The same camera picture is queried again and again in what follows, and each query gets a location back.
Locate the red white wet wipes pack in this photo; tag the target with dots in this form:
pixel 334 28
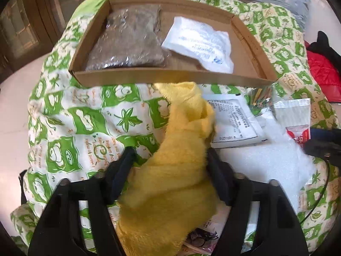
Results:
pixel 294 116

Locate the clear bag with black items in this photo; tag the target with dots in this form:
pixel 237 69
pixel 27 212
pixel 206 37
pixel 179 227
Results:
pixel 204 239

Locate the clear bag of green sticks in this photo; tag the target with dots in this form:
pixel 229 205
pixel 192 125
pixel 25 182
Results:
pixel 260 98

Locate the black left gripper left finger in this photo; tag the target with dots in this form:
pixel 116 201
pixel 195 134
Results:
pixel 117 173

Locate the silver foil printed sachet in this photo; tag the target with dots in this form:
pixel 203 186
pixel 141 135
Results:
pixel 235 125

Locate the white foam block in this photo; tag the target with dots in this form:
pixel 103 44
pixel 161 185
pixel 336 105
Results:
pixel 279 157

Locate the red padded jacket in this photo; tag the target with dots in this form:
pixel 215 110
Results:
pixel 324 64

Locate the brown cardboard tray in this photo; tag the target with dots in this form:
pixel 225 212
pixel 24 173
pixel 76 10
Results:
pixel 252 67

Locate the green white patterned quilt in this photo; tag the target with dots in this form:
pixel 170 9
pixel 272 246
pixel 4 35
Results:
pixel 75 131

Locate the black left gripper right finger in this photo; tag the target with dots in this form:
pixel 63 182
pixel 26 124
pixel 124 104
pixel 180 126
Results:
pixel 222 176

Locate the yellow terry towel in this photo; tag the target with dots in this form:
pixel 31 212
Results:
pixel 171 194

